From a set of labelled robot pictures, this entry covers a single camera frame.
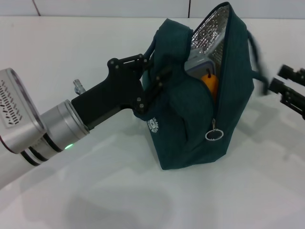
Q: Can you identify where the orange pear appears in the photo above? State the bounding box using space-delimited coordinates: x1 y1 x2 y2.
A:
201 69 219 104

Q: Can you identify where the dark teal insulated bag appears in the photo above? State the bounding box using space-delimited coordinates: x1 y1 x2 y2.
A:
133 1 269 170

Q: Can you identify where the clear plastic food container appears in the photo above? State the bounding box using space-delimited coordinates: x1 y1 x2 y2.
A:
184 49 215 79

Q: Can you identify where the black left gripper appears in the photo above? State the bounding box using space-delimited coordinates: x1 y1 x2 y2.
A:
71 54 173 131

